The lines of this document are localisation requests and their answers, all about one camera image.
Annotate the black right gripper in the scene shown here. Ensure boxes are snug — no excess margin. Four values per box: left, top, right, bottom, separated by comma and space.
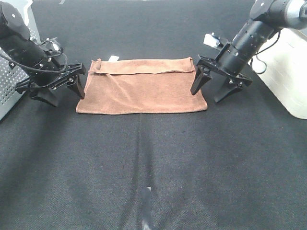
190, 55, 252, 103

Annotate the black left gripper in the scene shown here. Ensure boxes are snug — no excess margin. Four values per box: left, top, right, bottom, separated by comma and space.
15, 63, 86, 107

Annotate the brown towel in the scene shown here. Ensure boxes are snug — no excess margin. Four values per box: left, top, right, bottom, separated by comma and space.
76, 57, 208, 115

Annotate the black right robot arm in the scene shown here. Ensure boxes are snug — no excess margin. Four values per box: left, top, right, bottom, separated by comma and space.
190, 0, 307, 103

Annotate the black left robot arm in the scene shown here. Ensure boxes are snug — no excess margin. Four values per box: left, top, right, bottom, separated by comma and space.
0, 2, 86, 107

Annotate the grey perforated laundry basket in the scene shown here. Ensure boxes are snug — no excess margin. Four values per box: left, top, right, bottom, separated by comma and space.
0, 0, 41, 118

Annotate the white plastic bin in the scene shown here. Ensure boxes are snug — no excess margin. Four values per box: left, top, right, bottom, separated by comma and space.
253, 29, 307, 119

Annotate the grey tape strip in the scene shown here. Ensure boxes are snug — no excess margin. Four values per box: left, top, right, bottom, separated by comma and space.
141, 187, 153, 230

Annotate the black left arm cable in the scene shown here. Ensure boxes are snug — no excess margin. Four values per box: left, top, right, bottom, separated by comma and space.
0, 40, 68, 74

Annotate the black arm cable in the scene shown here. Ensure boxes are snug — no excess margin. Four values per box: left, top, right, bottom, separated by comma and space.
249, 30, 281, 75
0, 40, 68, 74

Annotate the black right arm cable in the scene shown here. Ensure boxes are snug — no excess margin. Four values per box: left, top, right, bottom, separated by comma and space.
249, 30, 281, 75

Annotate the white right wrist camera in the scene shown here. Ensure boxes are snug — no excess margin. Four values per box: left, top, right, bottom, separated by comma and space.
203, 33, 221, 48

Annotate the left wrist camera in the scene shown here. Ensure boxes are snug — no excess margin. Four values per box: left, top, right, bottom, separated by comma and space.
38, 37, 64, 57

